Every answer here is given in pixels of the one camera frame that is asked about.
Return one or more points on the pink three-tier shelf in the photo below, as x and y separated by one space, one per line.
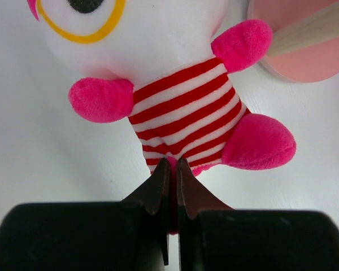
305 46

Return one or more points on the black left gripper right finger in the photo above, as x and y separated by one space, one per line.
212 236

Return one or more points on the white pink glasses plush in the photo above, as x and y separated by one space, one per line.
163 66

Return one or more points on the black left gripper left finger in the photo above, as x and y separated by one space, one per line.
131 234

